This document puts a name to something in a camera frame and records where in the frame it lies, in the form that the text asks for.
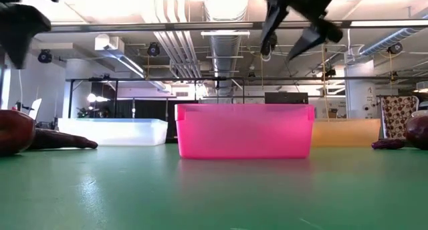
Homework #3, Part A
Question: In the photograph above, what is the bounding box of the black overhead camera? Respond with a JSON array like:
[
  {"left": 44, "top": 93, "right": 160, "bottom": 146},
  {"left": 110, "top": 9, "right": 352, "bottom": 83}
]
[{"left": 259, "top": 30, "right": 278, "bottom": 57}]

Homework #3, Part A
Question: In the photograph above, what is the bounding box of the brown dotted chair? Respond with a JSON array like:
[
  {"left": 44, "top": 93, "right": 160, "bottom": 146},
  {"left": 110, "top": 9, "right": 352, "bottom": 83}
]
[{"left": 380, "top": 95, "right": 420, "bottom": 140}]

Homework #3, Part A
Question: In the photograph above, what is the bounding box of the dark red apple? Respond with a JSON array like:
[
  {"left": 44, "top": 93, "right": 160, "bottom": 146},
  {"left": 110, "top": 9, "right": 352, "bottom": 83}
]
[
  {"left": 405, "top": 114, "right": 428, "bottom": 150},
  {"left": 0, "top": 109, "right": 36, "bottom": 156}
]

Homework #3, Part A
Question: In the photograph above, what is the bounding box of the black metal rack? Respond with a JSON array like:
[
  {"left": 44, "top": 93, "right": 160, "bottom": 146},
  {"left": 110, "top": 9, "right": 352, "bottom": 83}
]
[{"left": 66, "top": 76, "right": 245, "bottom": 120}]

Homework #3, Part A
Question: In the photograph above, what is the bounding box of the metal frame rail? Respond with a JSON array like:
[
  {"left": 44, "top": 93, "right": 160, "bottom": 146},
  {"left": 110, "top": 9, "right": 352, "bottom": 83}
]
[{"left": 49, "top": 19, "right": 428, "bottom": 33}]

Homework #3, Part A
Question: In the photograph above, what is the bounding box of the silver ceiling duct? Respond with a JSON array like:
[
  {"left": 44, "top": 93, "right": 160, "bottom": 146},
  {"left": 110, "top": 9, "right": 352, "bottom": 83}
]
[{"left": 204, "top": 0, "right": 250, "bottom": 97}]

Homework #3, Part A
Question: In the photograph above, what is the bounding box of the orange plastic basket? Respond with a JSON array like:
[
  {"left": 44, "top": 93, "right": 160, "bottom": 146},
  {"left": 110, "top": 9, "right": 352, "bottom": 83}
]
[{"left": 310, "top": 118, "right": 382, "bottom": 148}]

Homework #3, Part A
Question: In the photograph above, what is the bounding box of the clear plastic basket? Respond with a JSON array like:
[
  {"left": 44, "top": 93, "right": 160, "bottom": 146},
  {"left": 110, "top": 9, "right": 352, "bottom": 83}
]
[{"left": 57, "top": 118, "right": 169, "bottom": 147}]

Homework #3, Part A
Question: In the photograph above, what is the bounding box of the pink plastic basket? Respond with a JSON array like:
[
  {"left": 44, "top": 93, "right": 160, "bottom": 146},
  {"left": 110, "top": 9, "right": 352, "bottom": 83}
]
[{"left": 174, "top": 103, "right": 316, "bottom": 160}]

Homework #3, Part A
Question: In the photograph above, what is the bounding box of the small dark red object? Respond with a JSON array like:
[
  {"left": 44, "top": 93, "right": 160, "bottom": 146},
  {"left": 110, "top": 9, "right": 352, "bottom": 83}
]
[{"left": 370, "top": 138, "right": 406, "bottom": 150}]

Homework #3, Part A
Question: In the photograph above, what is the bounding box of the white column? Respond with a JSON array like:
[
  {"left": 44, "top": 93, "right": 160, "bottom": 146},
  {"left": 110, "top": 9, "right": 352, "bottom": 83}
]
[{"left": 344, "top": 59, "right": 378, "bottom": 120}]

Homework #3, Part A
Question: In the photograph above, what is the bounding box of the black monitor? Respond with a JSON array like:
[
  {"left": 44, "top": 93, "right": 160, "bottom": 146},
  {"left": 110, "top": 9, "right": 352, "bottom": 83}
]
[{"left": 264, "top": 92, "right": 310, "bottom": 105}]

